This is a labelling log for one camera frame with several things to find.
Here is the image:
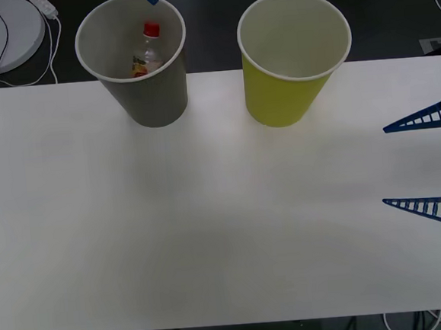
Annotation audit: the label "white power strip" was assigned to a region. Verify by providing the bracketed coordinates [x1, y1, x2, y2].
[26, 0, 60, 21]

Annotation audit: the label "white power strip cable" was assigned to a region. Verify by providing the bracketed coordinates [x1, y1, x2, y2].
[0, 14, 68, 91]

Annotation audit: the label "white floor cable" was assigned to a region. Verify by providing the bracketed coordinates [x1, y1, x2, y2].
[382, 306, 441, 330]

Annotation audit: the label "grey plastic bin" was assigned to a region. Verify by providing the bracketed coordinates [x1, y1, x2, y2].
[71, 0, 194, 135]

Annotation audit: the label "grey marker board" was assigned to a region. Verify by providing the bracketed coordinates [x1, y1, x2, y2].
[417, 35, 441, 57]

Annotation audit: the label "clear bottle with red cap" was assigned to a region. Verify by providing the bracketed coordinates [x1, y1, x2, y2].
[126, 20, 167, 79]

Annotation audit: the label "yellow-green plastic bin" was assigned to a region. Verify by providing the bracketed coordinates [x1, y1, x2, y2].
[234, 0, 359, 131]

